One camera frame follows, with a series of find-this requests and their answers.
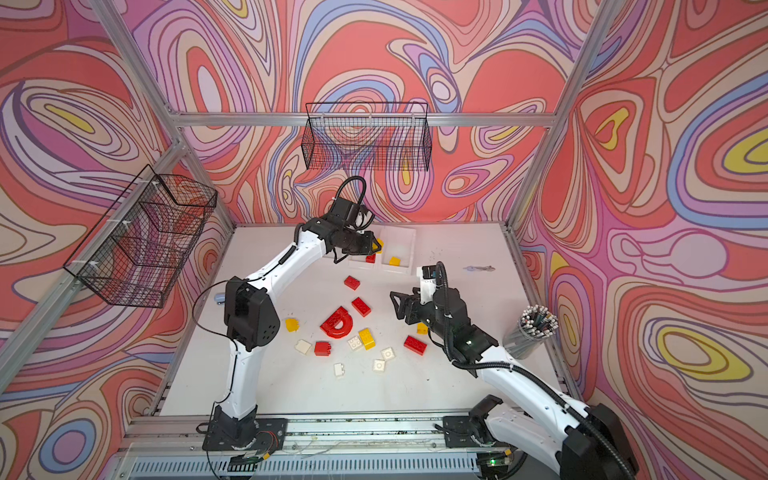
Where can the cream small lego centre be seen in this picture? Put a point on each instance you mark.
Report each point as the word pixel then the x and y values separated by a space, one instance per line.
pixel 355 343

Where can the red arch lego piece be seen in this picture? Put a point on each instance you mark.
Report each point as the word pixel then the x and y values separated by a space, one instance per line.
pixel 338 325

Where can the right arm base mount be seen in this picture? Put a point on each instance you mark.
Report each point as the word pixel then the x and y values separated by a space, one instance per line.
pixel 497 460

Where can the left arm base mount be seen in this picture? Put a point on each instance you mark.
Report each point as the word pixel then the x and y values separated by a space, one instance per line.
pixel 238 450

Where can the red square lego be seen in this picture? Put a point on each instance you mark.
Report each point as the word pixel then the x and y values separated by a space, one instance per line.
pixel 322 349

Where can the cup of pens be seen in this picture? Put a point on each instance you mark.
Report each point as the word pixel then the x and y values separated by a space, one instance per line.
pixel 535 325

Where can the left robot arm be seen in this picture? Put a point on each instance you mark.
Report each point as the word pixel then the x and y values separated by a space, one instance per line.
pixel 250 306

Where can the small pen on table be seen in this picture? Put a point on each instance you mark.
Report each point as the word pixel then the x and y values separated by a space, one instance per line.
pixel 474 268

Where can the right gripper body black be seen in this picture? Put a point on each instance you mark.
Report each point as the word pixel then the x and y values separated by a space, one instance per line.
pixel 427 315

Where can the black wire basket left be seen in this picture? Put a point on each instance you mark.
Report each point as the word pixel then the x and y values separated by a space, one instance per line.
pixel 146 247

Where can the left white plastic bin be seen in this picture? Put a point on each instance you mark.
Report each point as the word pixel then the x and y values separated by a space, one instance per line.
pixel 324 230

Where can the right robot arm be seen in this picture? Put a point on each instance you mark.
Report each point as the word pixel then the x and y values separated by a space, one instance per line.
pixel 573 439

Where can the white plastic bin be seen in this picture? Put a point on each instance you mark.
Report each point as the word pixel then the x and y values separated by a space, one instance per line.
pixel 359 262
pixel 324 230
pixel 398 242

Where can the right white plastic bin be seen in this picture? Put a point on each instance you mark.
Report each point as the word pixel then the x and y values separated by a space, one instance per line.
pixel 398 242

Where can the middle white plastic bin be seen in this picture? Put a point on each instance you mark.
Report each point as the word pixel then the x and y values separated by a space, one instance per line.
pixel 359 262

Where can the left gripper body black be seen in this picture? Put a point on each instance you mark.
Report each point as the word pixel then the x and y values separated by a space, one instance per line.
pixel 356 243

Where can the black wire basket back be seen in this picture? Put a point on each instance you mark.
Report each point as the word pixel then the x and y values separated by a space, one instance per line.
pixel 362 136

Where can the black wire basket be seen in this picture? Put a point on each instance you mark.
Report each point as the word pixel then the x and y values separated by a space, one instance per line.
pixel 146 247
pixel 362 136

